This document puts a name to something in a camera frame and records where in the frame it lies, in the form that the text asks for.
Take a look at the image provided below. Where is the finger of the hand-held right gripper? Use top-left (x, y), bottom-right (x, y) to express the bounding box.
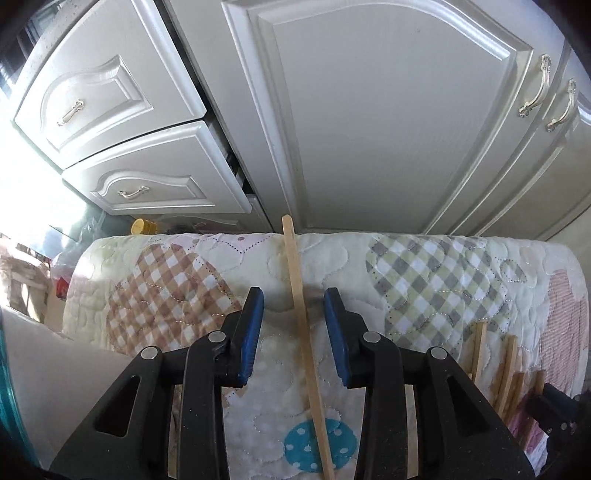
top-left (526, 382), bottom-right (591, 437)

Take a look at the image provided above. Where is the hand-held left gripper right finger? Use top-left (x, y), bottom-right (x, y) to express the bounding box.
top-left (323, 287), bottom-right (536, 480)

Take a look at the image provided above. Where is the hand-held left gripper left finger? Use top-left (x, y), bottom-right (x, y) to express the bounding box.
top-left (48, 287), bottom-right (265, 480)

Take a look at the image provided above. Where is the teal utensil holder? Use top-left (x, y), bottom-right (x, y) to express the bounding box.
top-left (0, 305), bottom-right (35, 462)

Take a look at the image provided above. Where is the quilted patchwork mat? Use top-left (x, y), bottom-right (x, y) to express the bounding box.
top-left (62, 233), bottom-right (591, 480)

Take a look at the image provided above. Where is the clear plastic bag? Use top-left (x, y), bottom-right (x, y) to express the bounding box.
top-left (51, 215), bottom-right (134, 261)

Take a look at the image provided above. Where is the white cabinet drawer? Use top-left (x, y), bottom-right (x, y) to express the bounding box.
top-left (62, 121), bottom-right (252, 215)
top-left (14, 0), bottom-right (207, 169)

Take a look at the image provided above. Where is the white cabinet door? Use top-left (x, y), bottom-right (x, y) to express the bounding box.
top-left (222, 0), bottom-right (566, 234)
top-left (425, 46), bottom-right (591, 237)

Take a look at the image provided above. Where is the metal door handle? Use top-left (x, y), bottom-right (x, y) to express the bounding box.
top-left (519, 54), bottom-right (551, 116)
top-left (547, 79), bottom-right (578, 132)

